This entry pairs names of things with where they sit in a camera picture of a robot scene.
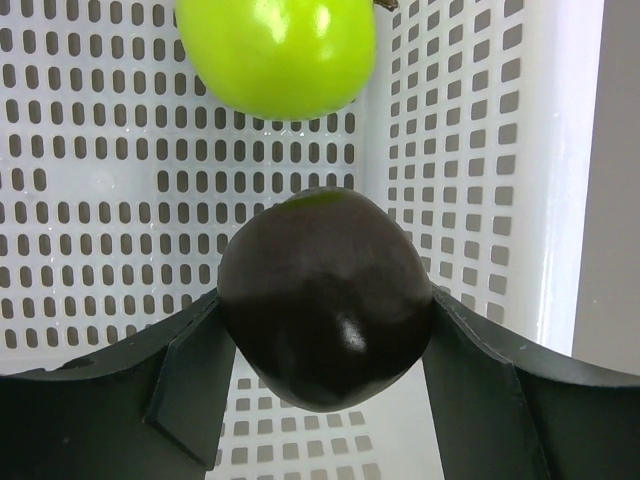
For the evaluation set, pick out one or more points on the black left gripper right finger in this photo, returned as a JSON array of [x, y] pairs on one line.
[[505, 407]]

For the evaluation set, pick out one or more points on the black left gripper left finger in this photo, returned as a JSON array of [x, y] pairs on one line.
[[150, 406]]

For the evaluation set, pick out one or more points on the dark purple plum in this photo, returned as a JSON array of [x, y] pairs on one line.
[[326, 298]]

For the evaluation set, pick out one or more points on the green apple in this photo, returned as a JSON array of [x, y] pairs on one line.
[[280, 60]]

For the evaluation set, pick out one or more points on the white perforated plastic basket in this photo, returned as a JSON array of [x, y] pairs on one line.
[[123, 180]]

